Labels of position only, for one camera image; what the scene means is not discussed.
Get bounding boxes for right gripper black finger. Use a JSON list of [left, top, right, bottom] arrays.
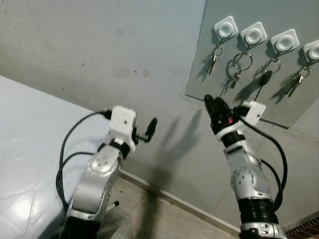
[[214, 97, 231, 120], [204, 94, 217, 123]]

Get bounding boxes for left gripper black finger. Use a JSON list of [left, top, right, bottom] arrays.
[[144, 118, 159, 143]]

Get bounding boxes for white plastic folding table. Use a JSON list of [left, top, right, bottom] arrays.
[[0, 75, 124, 239]]

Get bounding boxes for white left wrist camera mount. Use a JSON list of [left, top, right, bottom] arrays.
[[108, 106, 137, 153]]

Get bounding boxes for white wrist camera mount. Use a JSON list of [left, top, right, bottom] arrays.
[[108, 106, 137, 153], [238, 101, 267, 126]]

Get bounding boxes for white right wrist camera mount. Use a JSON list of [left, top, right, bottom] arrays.
[[238, 101, 267, 126]]

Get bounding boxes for keys on large ring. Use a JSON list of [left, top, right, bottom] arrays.
[[228, 50, 254, 90]]

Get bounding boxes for silver keys on small ring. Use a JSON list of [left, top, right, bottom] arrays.
[[206, 43, 224, 76]]

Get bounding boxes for black car key on ring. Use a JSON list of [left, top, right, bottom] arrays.
[[255, 57, 281, 103]]

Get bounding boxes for grey wall panel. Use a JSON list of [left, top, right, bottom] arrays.
[[185, 0, 319, 130]]

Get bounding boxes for dark keys on ring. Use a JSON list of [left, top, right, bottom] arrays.
[[286, 64, 312, 99]]

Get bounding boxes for white square wall hook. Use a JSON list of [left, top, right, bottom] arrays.
[[270, 28, 300, 55], [213, 16, 239, 41], [302, 40, 319, 62], [240, 21, 269, 48]]

